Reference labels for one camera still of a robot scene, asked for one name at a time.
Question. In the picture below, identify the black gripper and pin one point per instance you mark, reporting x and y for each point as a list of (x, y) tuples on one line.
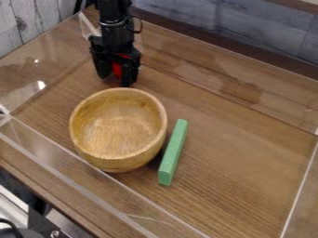
[(104, 47)]

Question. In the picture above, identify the red toy fruit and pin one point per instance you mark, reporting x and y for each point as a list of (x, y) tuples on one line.
[(118, 62)]

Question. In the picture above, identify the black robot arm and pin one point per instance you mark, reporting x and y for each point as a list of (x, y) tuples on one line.
[(115, 20)]

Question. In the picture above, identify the wooden bowl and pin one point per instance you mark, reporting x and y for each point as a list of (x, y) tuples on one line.
[(118, 129)]

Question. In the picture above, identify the green rectangular block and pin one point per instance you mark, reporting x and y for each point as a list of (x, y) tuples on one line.
[(173, 153)]

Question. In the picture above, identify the clear acrylic front wall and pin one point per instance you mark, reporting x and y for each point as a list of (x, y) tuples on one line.
[(106, 207)]

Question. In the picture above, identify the black metal bracket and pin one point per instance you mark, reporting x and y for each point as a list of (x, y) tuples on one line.
[(43, 226)]

